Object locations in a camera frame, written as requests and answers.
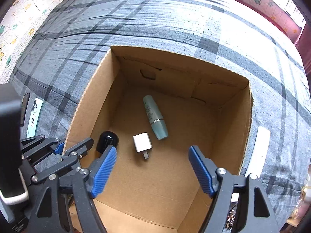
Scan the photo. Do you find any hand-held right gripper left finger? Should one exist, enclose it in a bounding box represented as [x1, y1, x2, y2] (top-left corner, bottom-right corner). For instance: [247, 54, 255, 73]
[30, 146, 117, 233]

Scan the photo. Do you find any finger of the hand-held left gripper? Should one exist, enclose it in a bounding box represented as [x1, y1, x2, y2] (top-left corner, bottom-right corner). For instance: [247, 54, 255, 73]
[21, 135, 66, 166]
[30, 137, 94, 185]

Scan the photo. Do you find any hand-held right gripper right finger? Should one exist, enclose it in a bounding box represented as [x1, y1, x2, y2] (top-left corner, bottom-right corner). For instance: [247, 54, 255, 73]
[188, 146, 280, 233]

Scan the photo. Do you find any black round cap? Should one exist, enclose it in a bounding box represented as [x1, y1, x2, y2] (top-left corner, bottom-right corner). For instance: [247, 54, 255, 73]
[96, 131, 119, 154]

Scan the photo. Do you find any brown cardboard box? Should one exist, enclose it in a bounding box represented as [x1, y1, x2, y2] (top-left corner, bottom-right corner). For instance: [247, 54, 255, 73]
[62, 46, 254, 231]

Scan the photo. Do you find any small white plug charger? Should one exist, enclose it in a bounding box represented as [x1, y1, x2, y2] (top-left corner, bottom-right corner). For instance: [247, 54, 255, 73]
[133, 132, 153, 161]

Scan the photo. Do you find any white remote control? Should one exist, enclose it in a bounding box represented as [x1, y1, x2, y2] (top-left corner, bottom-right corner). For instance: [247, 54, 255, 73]
[244, 126, 271, 178]

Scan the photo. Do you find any teal cosmetic tube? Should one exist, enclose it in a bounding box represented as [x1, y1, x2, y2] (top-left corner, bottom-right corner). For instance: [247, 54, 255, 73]
[143, 95, 169, 140]

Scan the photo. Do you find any dark flat slab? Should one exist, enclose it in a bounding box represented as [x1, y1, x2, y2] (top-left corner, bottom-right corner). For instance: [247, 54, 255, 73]
[19, 93, 31, 127]

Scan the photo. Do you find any mint green smartphone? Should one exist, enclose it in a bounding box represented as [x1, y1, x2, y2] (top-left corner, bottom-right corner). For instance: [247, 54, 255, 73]
[26, 97, 43, 139]

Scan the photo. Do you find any grey plaid bedsheet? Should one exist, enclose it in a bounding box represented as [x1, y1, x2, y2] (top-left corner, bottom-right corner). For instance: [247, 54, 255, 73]
[0, 0, 311, 232]

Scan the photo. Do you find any dark red curtain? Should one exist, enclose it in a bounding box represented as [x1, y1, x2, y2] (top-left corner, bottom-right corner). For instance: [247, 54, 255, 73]
[294, 27, 307, 51]

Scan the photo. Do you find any brown bead bracelet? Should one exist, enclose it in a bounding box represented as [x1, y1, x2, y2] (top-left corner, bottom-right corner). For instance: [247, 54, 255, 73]
[225, 205, 241, 232]

